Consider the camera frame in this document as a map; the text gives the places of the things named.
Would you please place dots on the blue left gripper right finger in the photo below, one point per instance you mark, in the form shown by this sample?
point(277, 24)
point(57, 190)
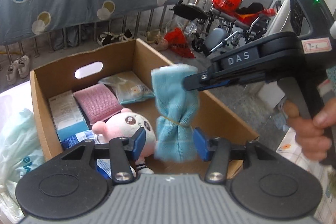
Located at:
point(202, 144)

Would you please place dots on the white sneaker right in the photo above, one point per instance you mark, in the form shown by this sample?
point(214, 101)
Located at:
point(23, 66)

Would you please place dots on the translucent teal-print plastic bag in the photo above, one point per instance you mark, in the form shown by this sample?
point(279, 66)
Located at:
point(21, 153)

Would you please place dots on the red plastic bag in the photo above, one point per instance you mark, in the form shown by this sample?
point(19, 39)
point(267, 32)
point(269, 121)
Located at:
point(245, 11)

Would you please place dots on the blue white tissue pack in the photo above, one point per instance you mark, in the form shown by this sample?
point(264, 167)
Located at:
point(87, 147)

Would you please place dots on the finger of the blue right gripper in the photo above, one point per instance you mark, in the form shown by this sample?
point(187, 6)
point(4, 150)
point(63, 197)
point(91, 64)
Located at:
point(212, 85)
point(199, 82)

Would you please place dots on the white blue tissue box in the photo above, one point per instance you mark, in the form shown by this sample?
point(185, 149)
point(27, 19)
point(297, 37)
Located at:
point(67, 116)

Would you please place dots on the pink knit cloth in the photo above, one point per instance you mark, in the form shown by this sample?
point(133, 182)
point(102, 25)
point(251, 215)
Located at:
point(98, 103)

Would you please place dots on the clear packaged wipes bag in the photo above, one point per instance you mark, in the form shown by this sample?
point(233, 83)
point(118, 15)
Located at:
point(128, 88)

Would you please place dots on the teal knit towel bundle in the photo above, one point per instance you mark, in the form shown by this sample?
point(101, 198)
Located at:
point(177, 108)

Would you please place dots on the silver wheelchair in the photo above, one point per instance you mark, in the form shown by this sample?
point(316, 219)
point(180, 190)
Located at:
point(222, 30)

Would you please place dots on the red bag on floor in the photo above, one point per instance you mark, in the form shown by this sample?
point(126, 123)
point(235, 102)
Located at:
point(178, 43)

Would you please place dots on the pink plush pig toy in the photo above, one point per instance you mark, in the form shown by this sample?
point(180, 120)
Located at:
point(125, 124)

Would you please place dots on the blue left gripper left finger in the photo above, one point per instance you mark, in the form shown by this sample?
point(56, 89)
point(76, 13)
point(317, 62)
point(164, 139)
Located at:
point(137, 143)

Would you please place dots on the person's right hand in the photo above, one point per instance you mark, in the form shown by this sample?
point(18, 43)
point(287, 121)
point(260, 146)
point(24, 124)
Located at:
point(310, 132)

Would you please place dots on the brown cardboard box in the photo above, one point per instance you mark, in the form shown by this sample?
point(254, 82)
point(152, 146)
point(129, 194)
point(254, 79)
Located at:
point(83, 70)

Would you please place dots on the black white sneakers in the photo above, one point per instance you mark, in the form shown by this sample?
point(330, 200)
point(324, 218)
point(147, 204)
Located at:
point(106, 38)

